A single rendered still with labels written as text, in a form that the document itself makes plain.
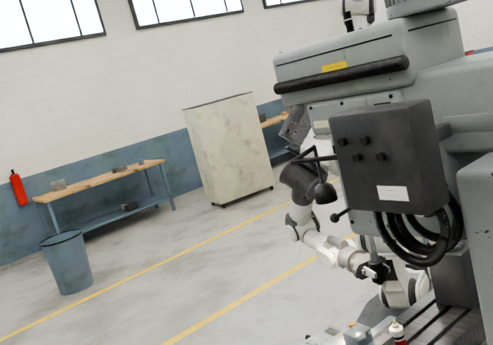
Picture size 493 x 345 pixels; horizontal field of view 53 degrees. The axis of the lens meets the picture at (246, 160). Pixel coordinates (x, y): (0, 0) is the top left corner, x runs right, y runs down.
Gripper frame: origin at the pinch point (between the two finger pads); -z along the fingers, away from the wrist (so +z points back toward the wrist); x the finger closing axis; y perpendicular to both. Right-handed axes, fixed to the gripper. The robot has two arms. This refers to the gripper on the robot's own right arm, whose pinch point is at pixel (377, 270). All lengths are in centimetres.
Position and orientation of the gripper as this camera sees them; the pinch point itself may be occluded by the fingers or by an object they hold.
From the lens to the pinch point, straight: 174.0
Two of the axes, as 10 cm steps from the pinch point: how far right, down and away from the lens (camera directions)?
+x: 9.0, -2.9, 3.4
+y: 2.5, 9.5, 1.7
